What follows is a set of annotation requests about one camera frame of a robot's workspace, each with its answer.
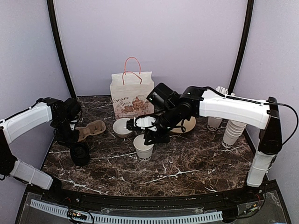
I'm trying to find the stack of black lids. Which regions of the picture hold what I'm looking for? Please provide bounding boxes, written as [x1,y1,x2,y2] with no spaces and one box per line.
[70,142,90,167]

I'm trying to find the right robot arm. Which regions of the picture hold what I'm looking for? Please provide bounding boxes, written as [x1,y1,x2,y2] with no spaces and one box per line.
[144,83,285,203]

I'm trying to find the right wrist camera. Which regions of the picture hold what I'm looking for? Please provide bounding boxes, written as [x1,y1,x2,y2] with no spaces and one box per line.
[126,116,157,132]

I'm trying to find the white wrapped straws bundle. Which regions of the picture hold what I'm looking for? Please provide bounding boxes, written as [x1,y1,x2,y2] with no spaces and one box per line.
[215,86,228,95]

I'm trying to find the beige round plate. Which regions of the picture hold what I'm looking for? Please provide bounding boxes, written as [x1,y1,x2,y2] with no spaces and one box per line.
[171,117,196,134]

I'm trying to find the white ceramic bowl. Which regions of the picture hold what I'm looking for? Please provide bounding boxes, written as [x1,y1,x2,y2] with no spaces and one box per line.
[113,118,134,139]

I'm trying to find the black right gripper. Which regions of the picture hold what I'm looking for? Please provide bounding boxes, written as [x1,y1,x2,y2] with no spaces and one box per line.
[143,105,181,145]

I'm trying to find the white paper cup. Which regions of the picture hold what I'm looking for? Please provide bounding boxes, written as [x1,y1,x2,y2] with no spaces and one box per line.
[133,134,154,161]

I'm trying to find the stack of white paper cups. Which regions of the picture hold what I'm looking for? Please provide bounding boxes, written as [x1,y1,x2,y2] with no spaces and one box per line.
[221,120,246,148]

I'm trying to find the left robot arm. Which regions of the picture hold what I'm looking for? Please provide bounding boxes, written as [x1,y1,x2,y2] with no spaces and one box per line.
[0,98,82,203]

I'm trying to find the black table front rail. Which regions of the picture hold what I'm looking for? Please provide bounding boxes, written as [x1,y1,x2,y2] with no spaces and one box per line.
[26,181,278,217]

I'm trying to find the paper cup holding straws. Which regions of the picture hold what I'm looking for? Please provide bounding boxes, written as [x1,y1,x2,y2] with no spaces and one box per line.
[207,117,222,132]

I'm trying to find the grey slotted cable duct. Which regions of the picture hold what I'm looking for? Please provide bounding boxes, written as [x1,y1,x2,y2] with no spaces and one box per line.
[29,199,223,224]

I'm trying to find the brown cardboard cup carrier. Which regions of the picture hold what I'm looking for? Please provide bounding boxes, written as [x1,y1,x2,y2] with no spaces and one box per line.
[76,120,106,142]

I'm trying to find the cream bear paper bag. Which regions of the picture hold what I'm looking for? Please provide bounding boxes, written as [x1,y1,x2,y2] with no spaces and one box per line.
[110,56,155,120]

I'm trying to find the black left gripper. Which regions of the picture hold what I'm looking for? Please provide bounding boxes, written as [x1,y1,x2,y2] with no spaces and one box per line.
[53,116,79,148]

